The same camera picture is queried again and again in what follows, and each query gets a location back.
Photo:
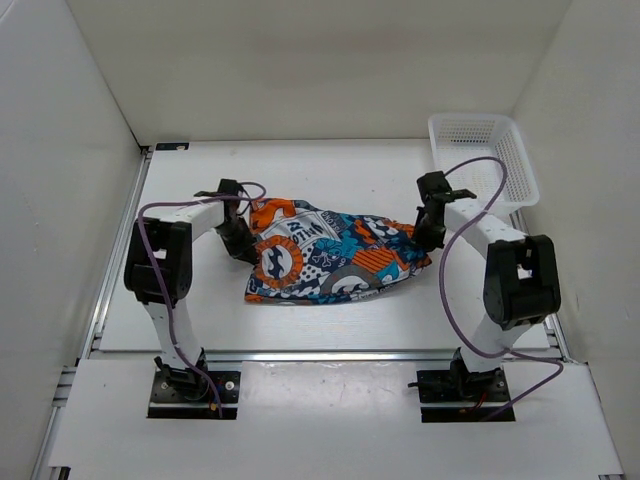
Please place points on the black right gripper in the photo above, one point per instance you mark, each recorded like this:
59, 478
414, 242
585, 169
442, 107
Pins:
422, 242

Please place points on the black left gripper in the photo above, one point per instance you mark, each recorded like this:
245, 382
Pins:
246, 249

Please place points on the colourful patterned shorts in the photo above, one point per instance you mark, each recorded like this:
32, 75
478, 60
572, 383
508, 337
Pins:
312, 256

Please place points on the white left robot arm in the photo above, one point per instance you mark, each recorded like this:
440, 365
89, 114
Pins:
159, 269

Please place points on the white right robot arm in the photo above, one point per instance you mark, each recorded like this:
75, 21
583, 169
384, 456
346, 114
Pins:
521, 285

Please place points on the white plastic basket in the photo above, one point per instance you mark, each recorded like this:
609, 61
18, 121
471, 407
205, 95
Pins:
485, 154

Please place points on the small black label sticker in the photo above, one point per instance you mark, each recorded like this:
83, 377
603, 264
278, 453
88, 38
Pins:
172, 146

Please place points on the aluminium left side rail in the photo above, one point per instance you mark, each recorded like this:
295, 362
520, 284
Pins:
110, 278

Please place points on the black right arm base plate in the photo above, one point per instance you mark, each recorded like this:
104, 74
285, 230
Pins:
442, 401

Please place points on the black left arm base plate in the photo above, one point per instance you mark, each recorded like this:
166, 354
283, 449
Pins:
184, 395

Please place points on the aluminium front rail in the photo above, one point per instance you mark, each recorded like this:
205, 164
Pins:
312, 356

